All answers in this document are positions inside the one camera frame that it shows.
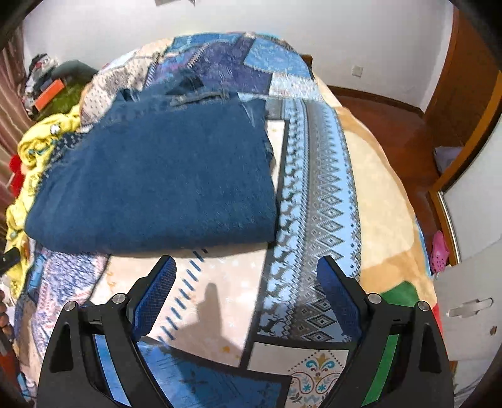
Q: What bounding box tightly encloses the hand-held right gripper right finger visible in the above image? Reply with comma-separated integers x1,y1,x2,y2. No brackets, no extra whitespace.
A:
316,255,458,408

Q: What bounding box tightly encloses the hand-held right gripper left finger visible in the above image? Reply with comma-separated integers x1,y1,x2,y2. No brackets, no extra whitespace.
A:
37,255,177,408

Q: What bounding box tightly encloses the blue denim jacket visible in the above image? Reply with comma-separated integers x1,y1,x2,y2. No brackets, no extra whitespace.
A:
24,84,280,254

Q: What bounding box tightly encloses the pile of clothes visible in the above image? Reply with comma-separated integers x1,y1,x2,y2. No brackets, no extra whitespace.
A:
24,53,60,115

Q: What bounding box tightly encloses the red plush toy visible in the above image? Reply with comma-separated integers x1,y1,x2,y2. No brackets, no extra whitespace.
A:
8,154,25,197

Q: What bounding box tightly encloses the pink shoe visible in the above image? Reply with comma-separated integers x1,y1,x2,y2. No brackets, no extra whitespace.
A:
430,231,450,274

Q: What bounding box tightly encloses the yellow printed blanket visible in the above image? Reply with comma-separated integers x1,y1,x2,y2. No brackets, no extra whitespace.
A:
5,104,84,299

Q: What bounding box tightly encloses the blue patchwork blanket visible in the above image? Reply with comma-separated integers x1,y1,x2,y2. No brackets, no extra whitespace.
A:
12,31,445,408

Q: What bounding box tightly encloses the white cardboard box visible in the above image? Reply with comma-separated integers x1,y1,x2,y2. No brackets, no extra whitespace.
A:
431,243,502,395

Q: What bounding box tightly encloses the striped brown curtain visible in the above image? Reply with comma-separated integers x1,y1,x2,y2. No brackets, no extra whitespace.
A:
0,35,37,190

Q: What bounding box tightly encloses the green patterned cloth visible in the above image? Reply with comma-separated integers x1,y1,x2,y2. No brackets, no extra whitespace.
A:
35,84,93,121

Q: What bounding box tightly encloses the orange box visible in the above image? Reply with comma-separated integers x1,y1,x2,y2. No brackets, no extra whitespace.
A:
34,78,66,113

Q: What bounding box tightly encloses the grey purple cloth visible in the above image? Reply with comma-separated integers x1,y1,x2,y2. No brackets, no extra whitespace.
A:
433,147,468,174

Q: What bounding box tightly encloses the wooden door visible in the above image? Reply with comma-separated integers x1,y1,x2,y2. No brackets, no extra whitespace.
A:
425,8,502,150

